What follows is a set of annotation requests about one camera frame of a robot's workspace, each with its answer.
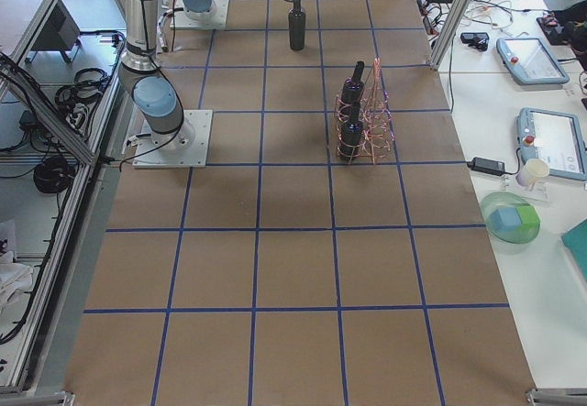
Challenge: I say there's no dark wine bottle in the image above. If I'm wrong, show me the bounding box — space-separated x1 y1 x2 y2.
340 60 365 105
288 0 306 51

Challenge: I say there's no dark wine bottle in basket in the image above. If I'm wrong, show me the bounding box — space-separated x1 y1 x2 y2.
340 60 365 105

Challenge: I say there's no blue teach pendant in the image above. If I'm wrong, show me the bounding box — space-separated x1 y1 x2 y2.
516 107 586 181
495 37 570 85

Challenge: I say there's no black power adapter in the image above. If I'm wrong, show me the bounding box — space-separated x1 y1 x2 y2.
467 157 505 177

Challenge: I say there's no white paper cup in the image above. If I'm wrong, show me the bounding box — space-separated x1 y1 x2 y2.
515 158 550 189

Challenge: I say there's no green bowl with blocks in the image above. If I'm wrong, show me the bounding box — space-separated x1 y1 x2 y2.
480 192 541 244

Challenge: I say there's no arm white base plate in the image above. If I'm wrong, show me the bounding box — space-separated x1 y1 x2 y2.
171 0 230 30
131 110 213 169

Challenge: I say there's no copper wire wine basket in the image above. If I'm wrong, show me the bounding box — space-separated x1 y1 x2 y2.
335 57 395 164

